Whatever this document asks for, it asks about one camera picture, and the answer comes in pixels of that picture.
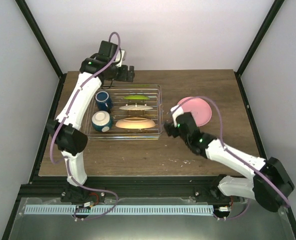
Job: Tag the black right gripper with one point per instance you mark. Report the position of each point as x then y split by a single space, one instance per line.
170 130

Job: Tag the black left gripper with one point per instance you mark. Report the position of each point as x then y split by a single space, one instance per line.
121 77

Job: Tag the green plastic plate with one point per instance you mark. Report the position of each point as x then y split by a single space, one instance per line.
136 97

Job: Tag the woven bamboo tray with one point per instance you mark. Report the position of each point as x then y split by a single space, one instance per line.
135 107

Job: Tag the dark blue ceramic mug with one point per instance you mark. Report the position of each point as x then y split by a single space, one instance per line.
103 101

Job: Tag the cream orange bear plate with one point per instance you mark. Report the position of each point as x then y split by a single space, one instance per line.
135 123

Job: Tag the white and teal bowl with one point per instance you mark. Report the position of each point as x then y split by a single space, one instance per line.
101 121

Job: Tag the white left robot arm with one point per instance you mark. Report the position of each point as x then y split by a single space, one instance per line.
65 128

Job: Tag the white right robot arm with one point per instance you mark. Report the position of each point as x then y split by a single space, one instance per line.
263 180

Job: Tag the pink rimmed plate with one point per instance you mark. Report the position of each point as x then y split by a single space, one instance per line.
200 110

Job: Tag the light blue slotted strip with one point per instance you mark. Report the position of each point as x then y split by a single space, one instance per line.
191 210

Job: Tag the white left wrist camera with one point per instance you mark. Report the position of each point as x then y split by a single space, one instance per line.
120 57

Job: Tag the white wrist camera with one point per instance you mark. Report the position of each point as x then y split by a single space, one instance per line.
175 112
120 57

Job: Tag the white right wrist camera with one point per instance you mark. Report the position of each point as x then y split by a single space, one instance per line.
175 112

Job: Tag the black left frame post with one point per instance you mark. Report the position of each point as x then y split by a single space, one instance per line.
25 10

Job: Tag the black aluminium frame post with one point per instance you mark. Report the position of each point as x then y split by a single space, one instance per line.
268 20

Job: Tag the black front frame rail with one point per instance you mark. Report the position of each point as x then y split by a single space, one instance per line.
204 188

